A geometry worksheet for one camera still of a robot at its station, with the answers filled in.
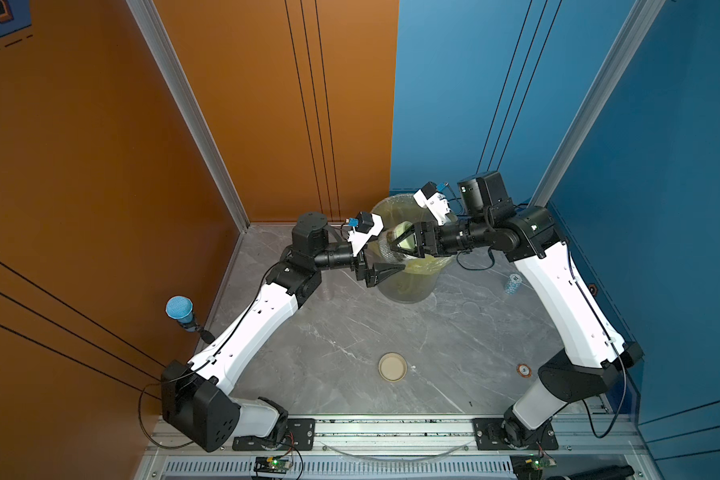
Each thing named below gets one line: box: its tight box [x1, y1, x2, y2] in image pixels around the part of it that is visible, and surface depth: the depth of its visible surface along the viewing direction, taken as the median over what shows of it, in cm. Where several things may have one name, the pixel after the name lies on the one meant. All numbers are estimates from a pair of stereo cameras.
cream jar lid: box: [378, 352, 407, 382], surface depth 86 cm
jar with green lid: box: [386, 220, 416, 250], surface depth 59 cm
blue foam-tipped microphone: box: [165, 295, 199, 333], surface depth 65 cm
